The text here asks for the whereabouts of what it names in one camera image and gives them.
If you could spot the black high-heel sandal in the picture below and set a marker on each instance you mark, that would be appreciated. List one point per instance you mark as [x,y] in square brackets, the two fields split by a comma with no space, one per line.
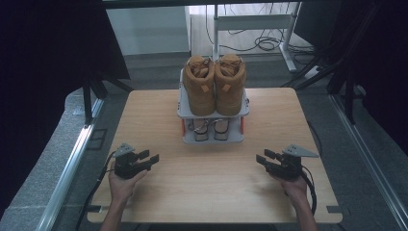
[221,130]
[201,130]

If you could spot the tan suede boot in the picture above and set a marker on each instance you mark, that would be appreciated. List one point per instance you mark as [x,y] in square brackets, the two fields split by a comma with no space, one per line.
[198,89]
[230,89]

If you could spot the dark floor socket cover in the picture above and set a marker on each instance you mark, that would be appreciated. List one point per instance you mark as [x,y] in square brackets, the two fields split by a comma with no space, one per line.
[97,138]

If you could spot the white desk frame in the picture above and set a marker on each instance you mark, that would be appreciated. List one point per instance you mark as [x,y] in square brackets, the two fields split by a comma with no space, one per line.
[253,22]

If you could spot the black metal stand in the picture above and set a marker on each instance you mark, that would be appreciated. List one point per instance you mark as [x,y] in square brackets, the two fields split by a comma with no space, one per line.
[88,96]
[348,89]

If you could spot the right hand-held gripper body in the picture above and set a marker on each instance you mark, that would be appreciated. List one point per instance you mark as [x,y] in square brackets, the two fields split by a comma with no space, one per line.
[288,165]

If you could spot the white cabinet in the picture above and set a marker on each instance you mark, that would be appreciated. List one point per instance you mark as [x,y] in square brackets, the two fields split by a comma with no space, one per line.
[147,30]

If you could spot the person's right hand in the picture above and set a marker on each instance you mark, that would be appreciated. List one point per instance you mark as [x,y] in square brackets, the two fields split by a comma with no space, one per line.
[295,191]

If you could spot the aluminium floor rail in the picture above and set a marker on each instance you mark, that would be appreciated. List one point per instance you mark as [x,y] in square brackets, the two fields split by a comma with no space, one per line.
[69,173]
[369,160]

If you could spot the white power strip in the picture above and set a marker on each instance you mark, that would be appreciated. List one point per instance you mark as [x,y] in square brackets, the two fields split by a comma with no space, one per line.
[311,72]

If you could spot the white two-tier shoe rack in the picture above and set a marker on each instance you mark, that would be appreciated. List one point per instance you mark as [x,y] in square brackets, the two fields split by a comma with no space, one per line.
[212,128]

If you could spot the black curtain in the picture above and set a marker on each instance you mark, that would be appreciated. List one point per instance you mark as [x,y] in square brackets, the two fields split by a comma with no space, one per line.
[48,64]
[378,64]

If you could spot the person's left hand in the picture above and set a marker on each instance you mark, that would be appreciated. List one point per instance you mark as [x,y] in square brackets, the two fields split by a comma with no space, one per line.
[123,189]

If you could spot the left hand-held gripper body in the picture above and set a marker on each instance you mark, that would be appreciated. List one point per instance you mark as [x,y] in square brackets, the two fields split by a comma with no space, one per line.
[126,166]

